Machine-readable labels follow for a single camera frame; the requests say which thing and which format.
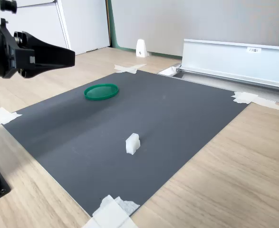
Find small white plastic terminal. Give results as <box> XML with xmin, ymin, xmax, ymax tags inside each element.
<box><xmin>125</xmin><ymin>132</ymin><xmax>140</xmax><ymax>156</ymax></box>

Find round green lid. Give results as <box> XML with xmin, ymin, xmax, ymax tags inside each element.
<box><xmin>83</xmin><ymin>83</ymin><xmax>119</xmax><ymax>101</ymax></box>

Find white partition panel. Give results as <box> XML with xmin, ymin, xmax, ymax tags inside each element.
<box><xmin>7</xmin><ymin>0</ymin><xmax>111</xmax><ymax>56</ymax></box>

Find white tape cross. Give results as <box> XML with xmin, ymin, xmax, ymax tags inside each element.
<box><xmin>0</xmin><ymin>107</ymin><xmax>23</xmax><ymax>131</ymax></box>
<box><xmin>114</xmin><ymin>63</ymin><xmax>147</xmax><ymax>74</ymax></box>
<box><xmin>231</xmin><ymin>91</ymin><xmax>279</xmax><ymax>112</ymax></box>
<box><xmin>82</xmin><ymin>194</ymin><xmax>141</xmax><ymax>228</ymax></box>

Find dark grey mat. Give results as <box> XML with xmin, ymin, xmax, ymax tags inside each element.
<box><xmin>2</xmin><ymin>69</ymin><xmax>253</xmax><ymax>218</ymax></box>

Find grey partition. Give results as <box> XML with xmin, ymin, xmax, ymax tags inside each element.
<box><xmin>110</xmin><ymin>0</ymin><xmax>279</xmax><ymax>59</ymax></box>

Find small white bracket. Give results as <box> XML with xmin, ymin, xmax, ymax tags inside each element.
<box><xmin>136</xmin><ymin>39</ymin><xmax>148</xmax><ymax>58</ymax></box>

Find silver cable duct box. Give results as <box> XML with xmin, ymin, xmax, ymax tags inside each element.
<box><xmin>157</xmin><ymin>38</ymin><xmax>279</xmax><ymax>105</ymax></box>

